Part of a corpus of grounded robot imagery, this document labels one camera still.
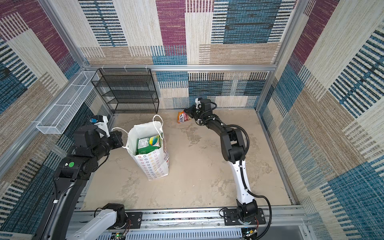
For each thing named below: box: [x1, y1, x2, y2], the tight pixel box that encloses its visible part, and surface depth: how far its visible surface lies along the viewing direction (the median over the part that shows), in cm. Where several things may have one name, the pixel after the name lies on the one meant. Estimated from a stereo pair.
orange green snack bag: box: [177, 111, 191, 124], surface depth 107 cm
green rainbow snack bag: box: [136, 133, 162, 155], surface depth 81 cm
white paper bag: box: [126, 114, 170, 181], surface depth 80 cm
